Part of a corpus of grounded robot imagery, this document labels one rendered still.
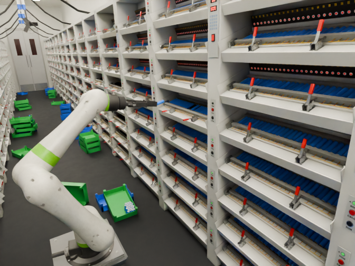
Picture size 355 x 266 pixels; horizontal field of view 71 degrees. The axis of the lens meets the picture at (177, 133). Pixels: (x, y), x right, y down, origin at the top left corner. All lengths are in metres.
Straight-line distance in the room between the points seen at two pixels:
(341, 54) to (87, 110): 0.98
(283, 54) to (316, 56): 0.12
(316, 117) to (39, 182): 0.99
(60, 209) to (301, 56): 1.04
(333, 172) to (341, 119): 0.19
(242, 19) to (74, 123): 0.91
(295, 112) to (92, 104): 0.85
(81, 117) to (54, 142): 0.16
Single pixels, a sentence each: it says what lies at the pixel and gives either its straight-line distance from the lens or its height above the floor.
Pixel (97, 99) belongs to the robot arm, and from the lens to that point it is 1.21.
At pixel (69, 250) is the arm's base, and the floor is 0.36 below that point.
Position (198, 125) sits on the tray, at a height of 0.90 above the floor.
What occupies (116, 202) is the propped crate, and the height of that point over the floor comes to 0.06.
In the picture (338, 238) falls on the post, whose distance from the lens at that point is 1.06.
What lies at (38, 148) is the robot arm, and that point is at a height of 0.95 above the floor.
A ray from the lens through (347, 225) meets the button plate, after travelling 1.01.
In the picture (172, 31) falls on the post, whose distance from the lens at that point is 1.90.
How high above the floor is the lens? 1.33
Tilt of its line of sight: 19 degrees down
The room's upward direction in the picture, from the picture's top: 2 degrees counter-clockwise
